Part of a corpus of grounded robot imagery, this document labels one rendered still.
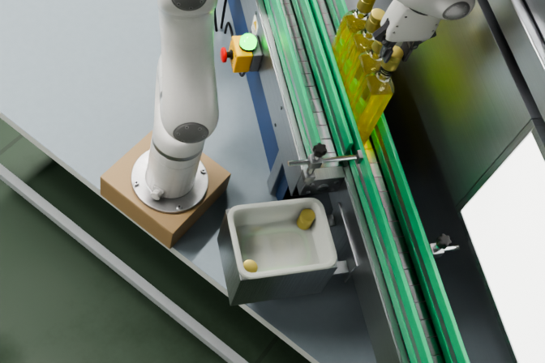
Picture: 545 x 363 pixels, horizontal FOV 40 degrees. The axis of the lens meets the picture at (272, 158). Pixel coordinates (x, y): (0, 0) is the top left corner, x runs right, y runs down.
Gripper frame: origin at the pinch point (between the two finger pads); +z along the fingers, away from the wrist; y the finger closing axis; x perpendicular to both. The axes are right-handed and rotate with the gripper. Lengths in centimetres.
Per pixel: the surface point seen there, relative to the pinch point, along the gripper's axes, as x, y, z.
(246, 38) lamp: -31.5, 19.8, 32.6
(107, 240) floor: -27, 54, 135
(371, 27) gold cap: -10.2, 0.8, 4.7
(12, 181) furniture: -43, 83, 115
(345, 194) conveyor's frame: 15.2, 5.8, 32.8
